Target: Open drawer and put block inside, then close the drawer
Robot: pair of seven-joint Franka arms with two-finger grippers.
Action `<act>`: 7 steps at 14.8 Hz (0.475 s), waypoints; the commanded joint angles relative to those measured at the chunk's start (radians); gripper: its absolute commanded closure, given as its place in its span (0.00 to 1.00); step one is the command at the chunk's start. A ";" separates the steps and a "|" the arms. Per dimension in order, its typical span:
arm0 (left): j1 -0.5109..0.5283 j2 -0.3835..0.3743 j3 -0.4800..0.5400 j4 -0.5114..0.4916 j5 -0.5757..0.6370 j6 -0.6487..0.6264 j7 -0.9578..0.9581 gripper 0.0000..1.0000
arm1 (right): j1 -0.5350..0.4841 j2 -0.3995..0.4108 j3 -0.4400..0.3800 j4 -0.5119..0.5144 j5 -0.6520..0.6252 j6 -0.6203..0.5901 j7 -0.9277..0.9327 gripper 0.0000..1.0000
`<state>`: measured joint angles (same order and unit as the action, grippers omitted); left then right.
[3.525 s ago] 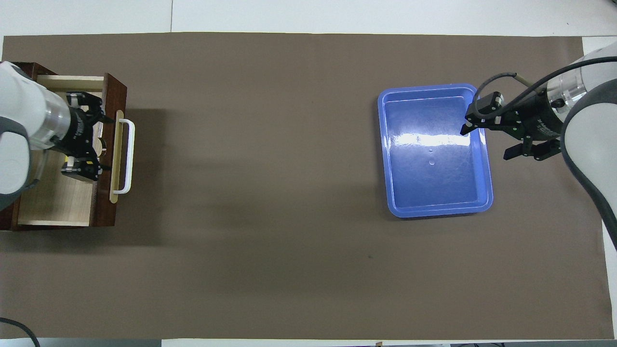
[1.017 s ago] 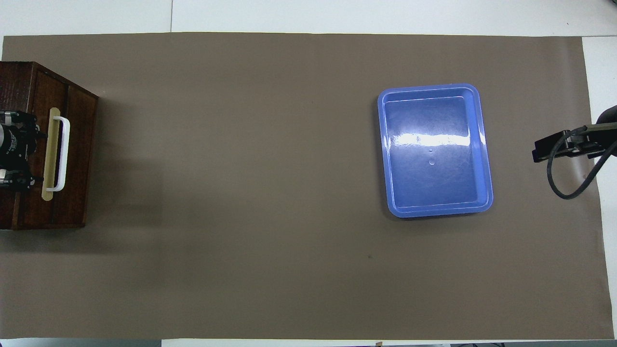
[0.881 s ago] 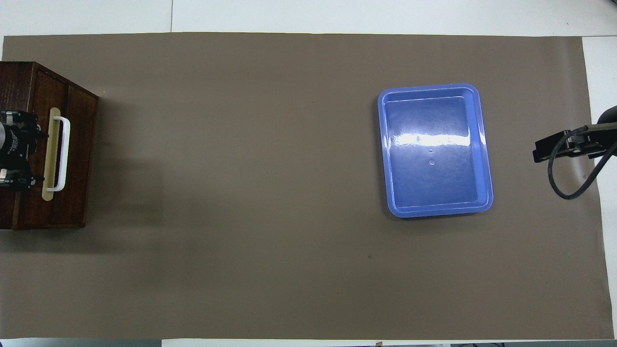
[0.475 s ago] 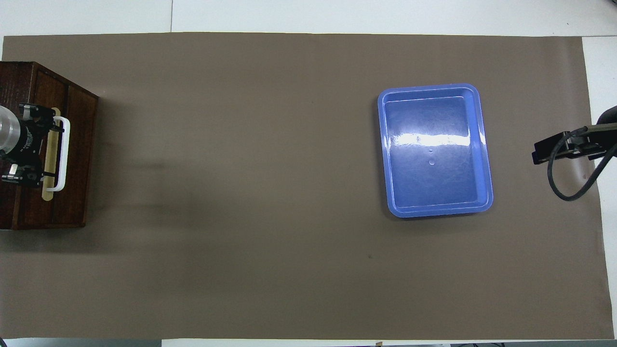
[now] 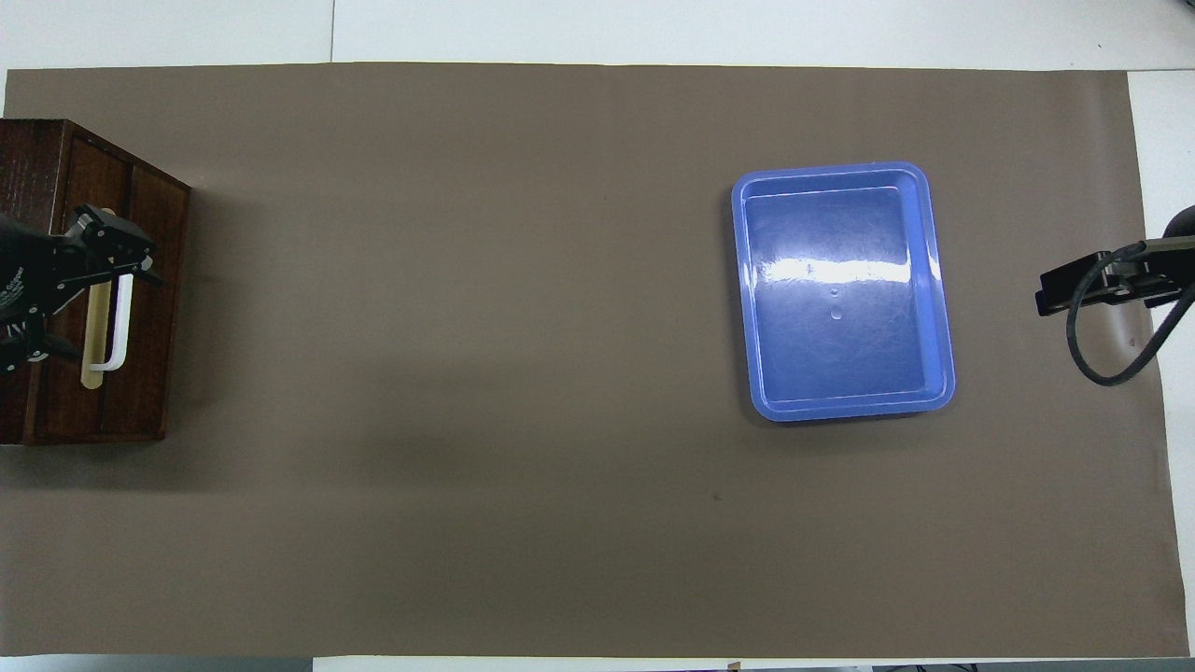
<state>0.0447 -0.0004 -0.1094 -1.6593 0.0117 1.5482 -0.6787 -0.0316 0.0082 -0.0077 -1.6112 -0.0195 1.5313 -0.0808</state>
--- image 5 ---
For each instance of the wooden drawer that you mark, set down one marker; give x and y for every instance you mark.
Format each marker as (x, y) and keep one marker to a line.
(65, 401)

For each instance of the blue plastic tray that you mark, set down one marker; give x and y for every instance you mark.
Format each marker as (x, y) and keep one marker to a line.
(840, 299)

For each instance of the dark wooden drawer cabinet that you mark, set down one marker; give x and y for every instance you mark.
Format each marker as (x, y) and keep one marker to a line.
(154, 327)

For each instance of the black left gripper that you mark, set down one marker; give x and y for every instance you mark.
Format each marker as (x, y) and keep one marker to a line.
(28, 275)

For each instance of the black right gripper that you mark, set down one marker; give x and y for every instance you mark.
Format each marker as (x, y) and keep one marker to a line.
(1158, 271)

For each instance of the brown table mat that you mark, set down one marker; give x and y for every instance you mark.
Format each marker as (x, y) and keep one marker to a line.
(513, 373)

